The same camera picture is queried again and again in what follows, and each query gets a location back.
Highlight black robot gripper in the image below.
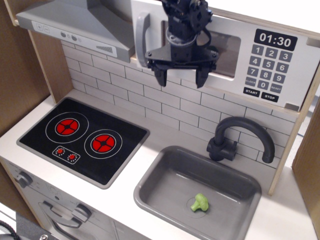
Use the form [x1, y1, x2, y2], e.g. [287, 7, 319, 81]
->
[145, 43, 220, 89]

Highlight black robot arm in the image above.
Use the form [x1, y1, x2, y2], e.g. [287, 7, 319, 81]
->
[145, 0, 219, 88]

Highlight dark grey toy faucet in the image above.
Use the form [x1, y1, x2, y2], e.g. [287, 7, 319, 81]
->
[206, 116, 275, 164]

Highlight grey toy range hood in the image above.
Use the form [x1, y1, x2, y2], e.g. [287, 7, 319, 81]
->
[16, 0, 135, 63]

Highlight black toy stovetop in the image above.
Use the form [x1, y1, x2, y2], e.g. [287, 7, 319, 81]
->
[17, 97, 150, 189]

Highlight green toy broccoli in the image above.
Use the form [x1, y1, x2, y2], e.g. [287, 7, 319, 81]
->
[190, 193, 209, 212]

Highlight grey toy sink basin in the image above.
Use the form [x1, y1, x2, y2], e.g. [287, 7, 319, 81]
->
[133, 146, 262, 240]

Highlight brown cardboard box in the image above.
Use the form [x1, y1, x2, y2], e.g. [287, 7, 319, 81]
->
[292, 102, 320, 232]

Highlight grey toy oven door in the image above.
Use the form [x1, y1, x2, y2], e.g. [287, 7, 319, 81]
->
[1, 160, 146, 240]

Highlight grey oven knob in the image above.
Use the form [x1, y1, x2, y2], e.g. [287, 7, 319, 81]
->
[15, 171, 33, 189]

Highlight black device at bottom left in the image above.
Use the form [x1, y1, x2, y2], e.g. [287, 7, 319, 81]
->
[0, 212, 59, 240]

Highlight grey microwave door handle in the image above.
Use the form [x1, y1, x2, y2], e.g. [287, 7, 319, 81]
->
[135, 12, 150, 67]

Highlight grey oven door handle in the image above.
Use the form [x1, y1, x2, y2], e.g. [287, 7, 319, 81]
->
[38, 201, 92, 229]

